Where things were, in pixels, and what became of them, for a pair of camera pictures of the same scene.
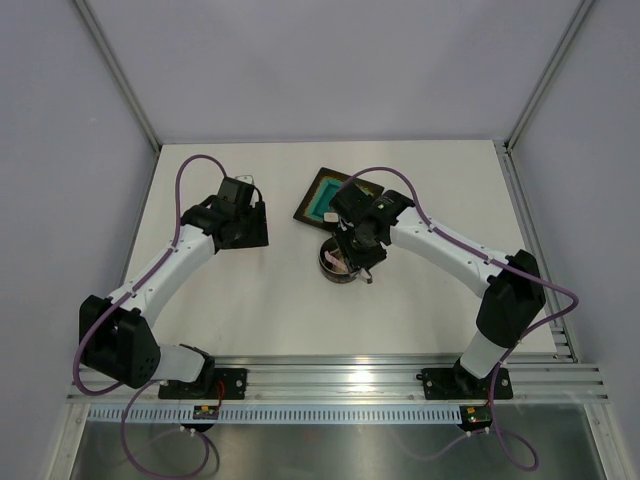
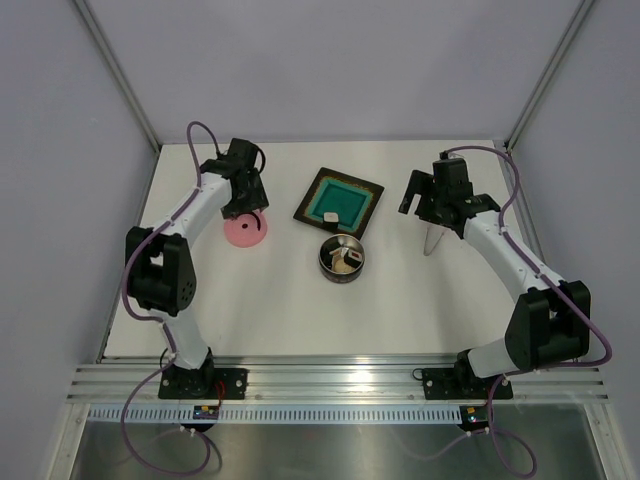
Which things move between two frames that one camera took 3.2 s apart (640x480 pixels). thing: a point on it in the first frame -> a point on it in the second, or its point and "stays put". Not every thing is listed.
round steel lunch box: x=329 y=269 stays put
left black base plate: x=227 y=383 stays put
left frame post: x=105 y=48 stays put
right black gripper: x=355 y=259 -> x=420 y=184
